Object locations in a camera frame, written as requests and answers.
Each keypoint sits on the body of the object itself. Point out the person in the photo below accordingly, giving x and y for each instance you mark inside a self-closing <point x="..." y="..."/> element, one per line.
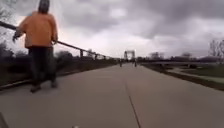
<point x="135" y="62"/>
<point x="120" y="62"/>
<point x="40" y="30"/>

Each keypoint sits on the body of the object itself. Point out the bridge tower structure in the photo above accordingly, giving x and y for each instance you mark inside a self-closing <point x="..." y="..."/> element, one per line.
<point x="129" y="54"/>

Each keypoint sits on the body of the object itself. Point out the grey concrete path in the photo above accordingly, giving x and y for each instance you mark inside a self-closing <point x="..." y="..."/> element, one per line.
<point x="100" y="100"/>

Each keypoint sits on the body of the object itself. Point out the metal railing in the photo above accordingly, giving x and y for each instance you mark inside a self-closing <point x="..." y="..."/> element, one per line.
<point x="71" y="45"/>

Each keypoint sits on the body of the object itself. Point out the grass strip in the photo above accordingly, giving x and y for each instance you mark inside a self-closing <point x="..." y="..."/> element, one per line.
<point x="186" y="76"/>

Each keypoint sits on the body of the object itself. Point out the pale side path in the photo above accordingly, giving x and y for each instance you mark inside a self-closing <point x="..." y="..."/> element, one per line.
<point x="200" y="76"/>

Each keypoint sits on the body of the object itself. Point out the bare tree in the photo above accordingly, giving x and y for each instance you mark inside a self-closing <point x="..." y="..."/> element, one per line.
<point x="217" y="49"/>

